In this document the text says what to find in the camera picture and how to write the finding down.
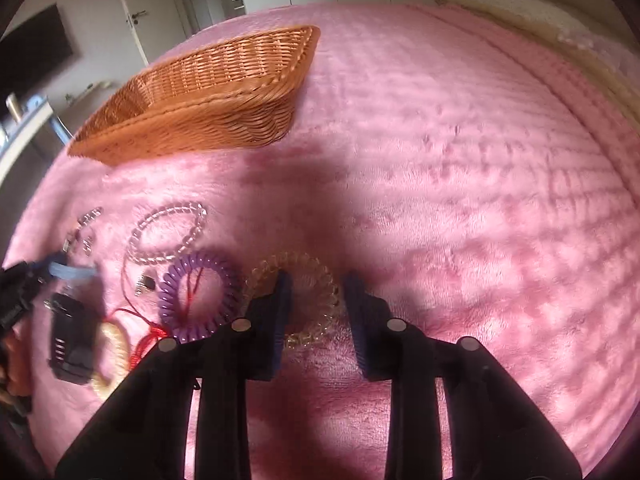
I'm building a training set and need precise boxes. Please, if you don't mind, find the small dark pendant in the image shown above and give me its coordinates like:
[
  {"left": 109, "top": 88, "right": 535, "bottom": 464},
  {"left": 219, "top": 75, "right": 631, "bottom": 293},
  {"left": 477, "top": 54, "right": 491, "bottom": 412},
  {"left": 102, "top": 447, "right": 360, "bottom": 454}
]
[{"left": 134, "top": 273, "right": 156, "bottom": 297}]

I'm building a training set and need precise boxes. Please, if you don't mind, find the red string necklace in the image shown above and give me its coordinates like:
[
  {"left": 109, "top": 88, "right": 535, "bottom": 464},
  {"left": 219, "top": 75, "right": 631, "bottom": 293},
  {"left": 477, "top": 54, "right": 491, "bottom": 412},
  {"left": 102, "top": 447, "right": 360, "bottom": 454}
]
[{"left": 106, "top": 253, "right": 206, "bottom": 372}]

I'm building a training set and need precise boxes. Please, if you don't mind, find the black wall television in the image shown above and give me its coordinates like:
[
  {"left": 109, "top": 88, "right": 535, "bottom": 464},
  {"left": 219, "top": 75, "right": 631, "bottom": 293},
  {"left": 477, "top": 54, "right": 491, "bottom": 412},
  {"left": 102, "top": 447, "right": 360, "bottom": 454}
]
[{"left": 1, "top": 4, "right": 74, "bottom": 117}]

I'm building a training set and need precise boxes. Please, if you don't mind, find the clear bead bracelet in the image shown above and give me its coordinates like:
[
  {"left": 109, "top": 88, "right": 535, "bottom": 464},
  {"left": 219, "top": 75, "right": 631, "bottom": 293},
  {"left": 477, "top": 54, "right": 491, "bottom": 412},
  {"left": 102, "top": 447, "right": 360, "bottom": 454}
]
[{"left": 124, "top": 200, "right": 208, "bottom": 267}]

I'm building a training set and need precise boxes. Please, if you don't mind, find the clear yellow spiral hair tie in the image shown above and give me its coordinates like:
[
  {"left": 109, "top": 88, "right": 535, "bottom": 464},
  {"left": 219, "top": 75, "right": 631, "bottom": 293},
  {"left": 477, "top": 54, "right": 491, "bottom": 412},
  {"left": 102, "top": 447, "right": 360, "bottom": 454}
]
[{"left": 242, "top": 250, "right": 346, "bottom": 352}]

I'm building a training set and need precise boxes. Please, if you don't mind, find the pink fluffy blanket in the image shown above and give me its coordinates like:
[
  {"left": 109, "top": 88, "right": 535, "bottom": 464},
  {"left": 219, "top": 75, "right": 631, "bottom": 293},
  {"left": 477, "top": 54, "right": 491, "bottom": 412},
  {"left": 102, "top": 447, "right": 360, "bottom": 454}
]
[{"left": 2, "top": 4, "right": 639, "bottom": 471}]

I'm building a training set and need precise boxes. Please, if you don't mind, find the silver rhinestone earring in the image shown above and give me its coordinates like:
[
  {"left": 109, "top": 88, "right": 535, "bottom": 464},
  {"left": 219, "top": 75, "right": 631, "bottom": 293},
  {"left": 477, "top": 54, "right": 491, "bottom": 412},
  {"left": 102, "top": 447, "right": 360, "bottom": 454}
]
[
  {"left": 77, "top": 207, "right": 103, "bottom": 229},
  {"left": 62, "top": 229, "right": 96, "bottom": 256}
]

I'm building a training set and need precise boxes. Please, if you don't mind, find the woven wicker basket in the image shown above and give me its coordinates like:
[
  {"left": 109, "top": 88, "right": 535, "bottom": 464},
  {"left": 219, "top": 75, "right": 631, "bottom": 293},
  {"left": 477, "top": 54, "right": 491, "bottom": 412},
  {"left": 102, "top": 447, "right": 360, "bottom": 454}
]
[{"left": 67, "top": 25, "right": 320, "bottom": 167}]

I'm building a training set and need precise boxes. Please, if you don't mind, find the white room door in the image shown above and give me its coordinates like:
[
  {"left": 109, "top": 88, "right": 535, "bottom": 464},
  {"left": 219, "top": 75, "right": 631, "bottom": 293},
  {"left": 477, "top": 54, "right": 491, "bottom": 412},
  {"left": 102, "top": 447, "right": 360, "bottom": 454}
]
[{"left": 120, "top": 0, "right": 192, "bottom": 65}]

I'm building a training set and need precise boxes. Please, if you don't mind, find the purple spiral hair tie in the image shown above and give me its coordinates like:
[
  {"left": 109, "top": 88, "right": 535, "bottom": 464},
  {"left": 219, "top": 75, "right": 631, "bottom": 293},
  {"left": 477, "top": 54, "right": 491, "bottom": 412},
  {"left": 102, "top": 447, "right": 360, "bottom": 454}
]
[{"left": 157, "top": 250, "right": 246, "bottom": 345}]

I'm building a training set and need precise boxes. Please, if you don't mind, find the white patterned pillow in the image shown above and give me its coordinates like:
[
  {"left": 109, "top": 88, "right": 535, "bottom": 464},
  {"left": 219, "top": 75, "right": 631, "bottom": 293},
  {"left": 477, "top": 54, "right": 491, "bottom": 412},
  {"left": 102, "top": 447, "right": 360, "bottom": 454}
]
[{"left": 438, "top": 0, "right": 610, "bottom": 48}]

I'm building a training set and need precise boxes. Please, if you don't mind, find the black wrist watch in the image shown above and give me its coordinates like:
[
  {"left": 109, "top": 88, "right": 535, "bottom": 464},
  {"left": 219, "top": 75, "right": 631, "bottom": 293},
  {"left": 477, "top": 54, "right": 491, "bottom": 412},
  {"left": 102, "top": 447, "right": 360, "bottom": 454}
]
[{"left": 49, "top": 292, "right": 100, "bottom": 386}]

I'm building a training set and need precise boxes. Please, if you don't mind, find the cream round bangle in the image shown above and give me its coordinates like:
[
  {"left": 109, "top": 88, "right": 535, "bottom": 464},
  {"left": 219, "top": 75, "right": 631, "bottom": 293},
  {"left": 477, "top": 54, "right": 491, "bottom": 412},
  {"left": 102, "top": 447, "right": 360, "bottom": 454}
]
[{"left": 90, "top": 322, "right": 130, "bottom": 401}]

